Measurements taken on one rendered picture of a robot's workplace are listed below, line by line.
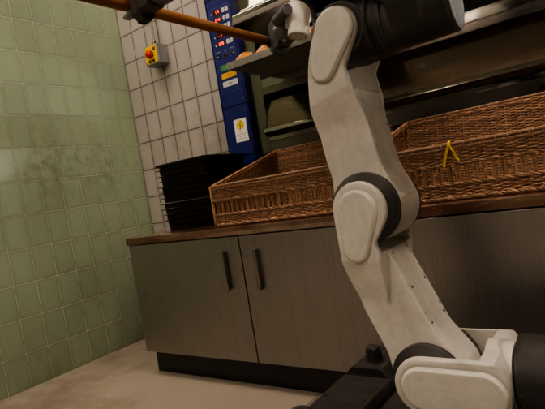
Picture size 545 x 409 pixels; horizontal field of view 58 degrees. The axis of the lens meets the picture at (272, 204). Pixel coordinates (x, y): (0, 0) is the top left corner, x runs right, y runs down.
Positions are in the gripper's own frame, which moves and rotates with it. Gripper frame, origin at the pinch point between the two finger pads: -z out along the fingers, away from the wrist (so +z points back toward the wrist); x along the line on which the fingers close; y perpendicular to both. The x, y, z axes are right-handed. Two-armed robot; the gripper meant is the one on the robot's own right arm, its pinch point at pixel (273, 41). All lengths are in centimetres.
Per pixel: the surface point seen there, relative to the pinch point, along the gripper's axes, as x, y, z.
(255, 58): -1.1, 2.3, -15.6
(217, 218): -58, 27, -15
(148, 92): 11, 31, -110
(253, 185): -48, 16, 1
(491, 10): -4, -66, 33
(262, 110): -15, -9, -50
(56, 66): 25, 75, -99
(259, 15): 19.9, -7.0, -27.8
